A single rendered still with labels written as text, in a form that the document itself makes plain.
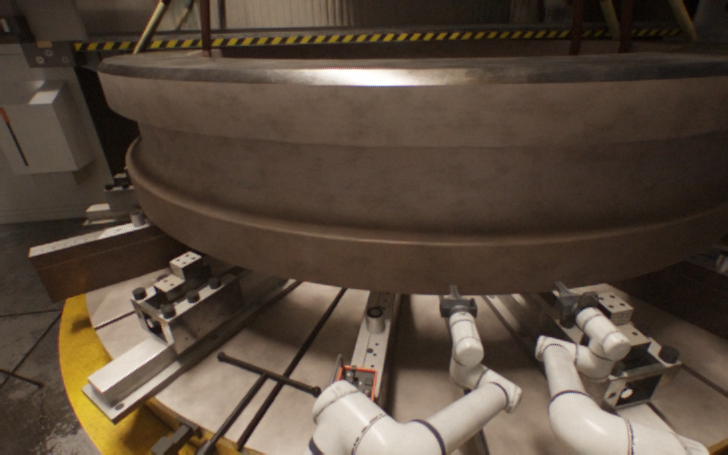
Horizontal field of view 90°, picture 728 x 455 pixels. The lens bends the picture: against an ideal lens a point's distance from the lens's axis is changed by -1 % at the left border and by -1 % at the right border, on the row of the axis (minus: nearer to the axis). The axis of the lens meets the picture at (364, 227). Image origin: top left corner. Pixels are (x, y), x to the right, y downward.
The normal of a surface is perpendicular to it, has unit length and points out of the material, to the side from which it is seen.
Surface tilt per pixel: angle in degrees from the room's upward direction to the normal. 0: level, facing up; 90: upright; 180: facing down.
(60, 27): 90
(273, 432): 0
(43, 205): 90
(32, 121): 90
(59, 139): 90
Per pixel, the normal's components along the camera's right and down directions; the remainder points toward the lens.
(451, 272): -0.06, 0.47
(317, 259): -0.28, 0.46
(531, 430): -0.02, -0.88
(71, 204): 0.16, 0.46
